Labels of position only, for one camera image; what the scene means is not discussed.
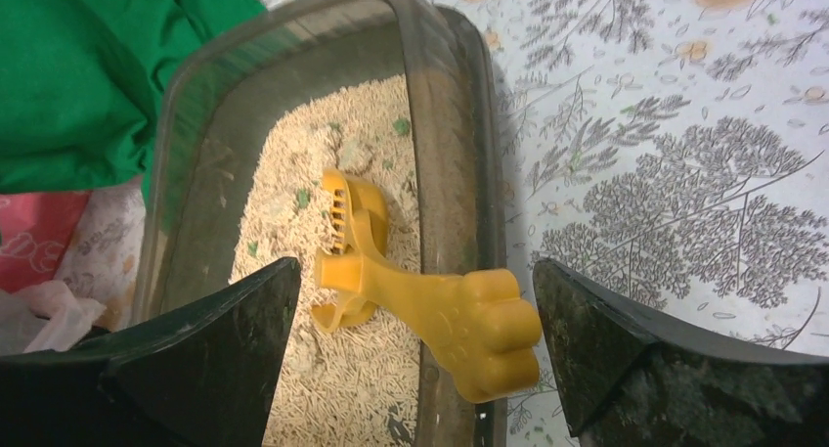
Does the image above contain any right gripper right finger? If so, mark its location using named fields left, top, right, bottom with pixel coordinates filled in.
left=533, top=259, right=828, bottom=446

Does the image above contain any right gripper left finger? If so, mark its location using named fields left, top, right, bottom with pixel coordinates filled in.
left=1, top=257, right=301, bottom=446

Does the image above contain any yellow litter scoop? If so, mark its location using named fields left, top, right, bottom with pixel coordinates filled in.
left=310, top=168, right=543, bottom=403

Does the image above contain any trash bin with plastic liner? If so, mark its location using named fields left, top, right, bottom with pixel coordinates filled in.
left=1, top=281, right=106, bottom=356

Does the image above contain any grey litter box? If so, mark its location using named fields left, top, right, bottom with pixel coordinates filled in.
left=132, top=0, right=506, bottom=446

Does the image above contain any pink patterned garment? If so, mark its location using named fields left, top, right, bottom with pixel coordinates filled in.
left=1, top=191, right=91, bottom=293

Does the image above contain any floral floor mat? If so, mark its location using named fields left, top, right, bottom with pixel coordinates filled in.
left=55, top=0, right=829, bottom=447

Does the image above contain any green t-shirt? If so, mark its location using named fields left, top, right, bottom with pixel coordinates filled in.
left=1, top=0, right=264, bottom=194

